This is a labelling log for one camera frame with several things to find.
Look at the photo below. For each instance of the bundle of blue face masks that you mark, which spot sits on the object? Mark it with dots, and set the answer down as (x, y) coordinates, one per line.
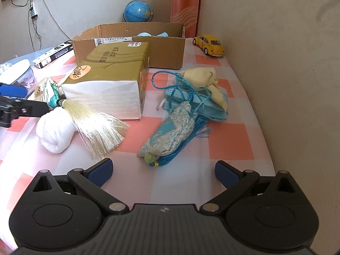
(212, 111)

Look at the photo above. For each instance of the white cloth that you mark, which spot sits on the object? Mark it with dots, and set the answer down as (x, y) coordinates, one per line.
(53, 132)

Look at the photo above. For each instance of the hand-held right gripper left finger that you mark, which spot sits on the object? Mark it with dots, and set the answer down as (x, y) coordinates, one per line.
(101, 172)

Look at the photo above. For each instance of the cardboard box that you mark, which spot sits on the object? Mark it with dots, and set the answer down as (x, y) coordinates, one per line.
(164, 53)

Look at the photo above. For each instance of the white power strip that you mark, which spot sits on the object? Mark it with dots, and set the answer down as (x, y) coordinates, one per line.
(33, 10)

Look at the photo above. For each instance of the white sachet with cream tassel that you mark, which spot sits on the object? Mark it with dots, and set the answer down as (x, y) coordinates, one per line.
(93, 122)

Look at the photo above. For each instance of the black and white pen box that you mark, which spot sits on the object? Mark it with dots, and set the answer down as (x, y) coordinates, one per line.
(57, 53)

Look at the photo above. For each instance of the blue sachet with blue tassel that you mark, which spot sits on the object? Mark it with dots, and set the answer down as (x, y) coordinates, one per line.
(170, 127)

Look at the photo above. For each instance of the blue face mask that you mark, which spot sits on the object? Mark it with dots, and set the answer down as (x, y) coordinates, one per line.
(144, 34)

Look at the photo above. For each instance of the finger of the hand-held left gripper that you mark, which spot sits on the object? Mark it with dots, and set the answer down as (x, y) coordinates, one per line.
(13, 89)
(32, 109)

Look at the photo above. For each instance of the pink checkered tablecloth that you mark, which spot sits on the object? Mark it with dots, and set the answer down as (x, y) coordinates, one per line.
(239, 143)

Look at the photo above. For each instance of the pink patterned curtain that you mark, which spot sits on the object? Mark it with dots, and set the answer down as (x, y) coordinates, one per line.
(186, 5)

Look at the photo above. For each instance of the cream yellow cloth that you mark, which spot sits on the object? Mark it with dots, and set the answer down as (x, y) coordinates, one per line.
(202, 78)

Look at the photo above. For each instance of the gold tissue pack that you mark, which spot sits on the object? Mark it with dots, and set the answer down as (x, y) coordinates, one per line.
(106, 66)

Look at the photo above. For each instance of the blue globe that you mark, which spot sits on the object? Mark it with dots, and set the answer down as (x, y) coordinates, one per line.
(136, 10)

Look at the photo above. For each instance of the yellow toy car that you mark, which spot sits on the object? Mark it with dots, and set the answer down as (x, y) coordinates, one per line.
(209, 45)

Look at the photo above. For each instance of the white lidded container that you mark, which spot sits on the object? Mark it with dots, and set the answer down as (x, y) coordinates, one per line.
(16, 69)

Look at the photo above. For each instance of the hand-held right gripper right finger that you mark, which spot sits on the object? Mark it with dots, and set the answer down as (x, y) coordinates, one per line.
(225, 174)

